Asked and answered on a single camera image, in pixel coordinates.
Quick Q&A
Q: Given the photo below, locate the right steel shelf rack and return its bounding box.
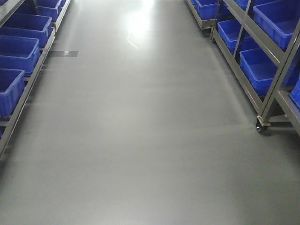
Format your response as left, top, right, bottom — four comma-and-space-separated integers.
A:
187, 0, 300, 133

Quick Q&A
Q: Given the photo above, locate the steel shelf rack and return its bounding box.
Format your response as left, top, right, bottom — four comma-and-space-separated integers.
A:
187, 0, 300, 133
0, 0, 70, 155

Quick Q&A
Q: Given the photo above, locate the left steel shelf rack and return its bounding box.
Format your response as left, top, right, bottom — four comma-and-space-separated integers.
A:
0, 0, 70, 155

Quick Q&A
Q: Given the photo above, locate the blue plastic bin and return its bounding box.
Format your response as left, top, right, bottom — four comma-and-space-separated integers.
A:
0, 68, 25, 116
0, 13, 52, 48
217, 19, 255, 54
0, 35, 41, 76
240, 48, 278, 97
253, 0, 300, 51

